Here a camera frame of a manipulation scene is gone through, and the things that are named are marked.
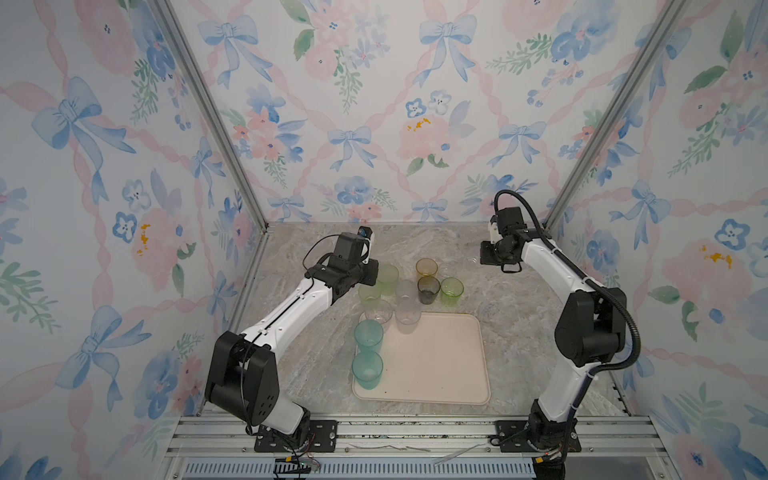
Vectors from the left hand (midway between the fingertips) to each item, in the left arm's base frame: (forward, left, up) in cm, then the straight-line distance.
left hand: (373, 262), depth 85 cm
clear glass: (-7, -2, -15) cm, 17 cm away
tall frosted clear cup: (-8, -11, -16) cm, 21 cm away
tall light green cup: (+1, -4, -9) cm, 11 cm away
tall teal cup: (-24, +1, -17) cm, 30 cm away
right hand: (+8, -36, -6) cm, 37 cm away
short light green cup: (-1, +1, -16) cm, 16 cm away
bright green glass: (+1, -25, -16) cm, 29 cm away
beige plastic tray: (-22, -21, -19) cm, 36 cm away
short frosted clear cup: (+1, -10, -16) cm, 19 cm away
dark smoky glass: (+2, -18, -17) cm, 24 cm away
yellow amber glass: (+6, -17, -11) cm, 21 cm away
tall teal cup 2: (-16, +1, -14) cm, 21 cm away
